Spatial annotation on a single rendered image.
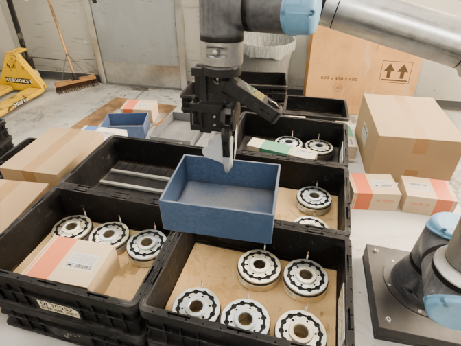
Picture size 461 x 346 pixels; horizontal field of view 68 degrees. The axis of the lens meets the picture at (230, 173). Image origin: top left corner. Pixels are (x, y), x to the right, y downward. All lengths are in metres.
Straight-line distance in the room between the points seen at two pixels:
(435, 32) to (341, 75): 2.99
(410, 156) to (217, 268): 0.88
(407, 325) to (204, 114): 0.69
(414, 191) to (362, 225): 0.22
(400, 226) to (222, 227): 0.81
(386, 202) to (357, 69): 2.47
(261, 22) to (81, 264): 0.62
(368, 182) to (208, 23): 0.91
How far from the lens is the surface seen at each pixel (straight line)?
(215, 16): 0.59
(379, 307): 0.99
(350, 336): 0.70
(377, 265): 1.07
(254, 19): 0.57
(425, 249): 0.91
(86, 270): 0.84
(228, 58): 0.60
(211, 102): 0.64
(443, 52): 0.69
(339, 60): 3.63
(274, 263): 0.86
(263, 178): 0.71
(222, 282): 0.86
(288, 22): 0.56
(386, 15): 0.67
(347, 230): 0.88
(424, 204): 1.36
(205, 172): 0.73
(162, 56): 4.09
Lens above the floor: 1.51
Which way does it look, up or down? 35 degrees down
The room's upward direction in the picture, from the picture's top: straight up
